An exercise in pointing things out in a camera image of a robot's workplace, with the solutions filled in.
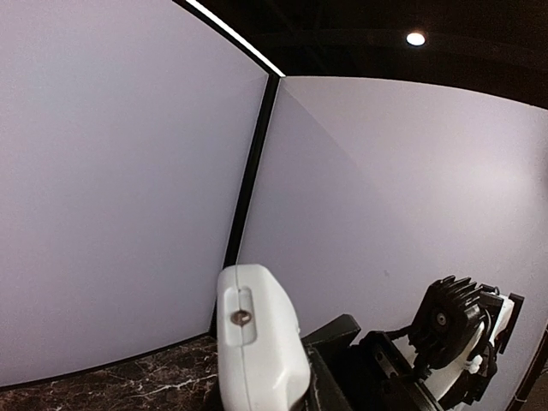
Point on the round ceiling light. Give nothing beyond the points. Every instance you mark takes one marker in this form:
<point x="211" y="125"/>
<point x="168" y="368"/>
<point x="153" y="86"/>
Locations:
<point x="416" y="38"/>

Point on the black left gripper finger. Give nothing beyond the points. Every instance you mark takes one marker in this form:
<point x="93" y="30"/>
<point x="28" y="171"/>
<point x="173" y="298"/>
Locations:
<point x="324" y="348"/>

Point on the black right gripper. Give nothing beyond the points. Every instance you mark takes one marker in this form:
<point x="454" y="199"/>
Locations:
<point x="399" y="362"/>

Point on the black left corner frame post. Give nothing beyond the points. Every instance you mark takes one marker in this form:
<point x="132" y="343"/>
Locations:
<point x="251" y="170"/>

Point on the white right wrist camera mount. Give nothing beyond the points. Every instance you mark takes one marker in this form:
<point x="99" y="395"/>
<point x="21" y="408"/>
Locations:
<point x="465" y="379"/>

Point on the white remote control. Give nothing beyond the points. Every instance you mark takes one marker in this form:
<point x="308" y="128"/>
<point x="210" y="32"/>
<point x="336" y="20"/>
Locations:
<point x="261" y="361"/>

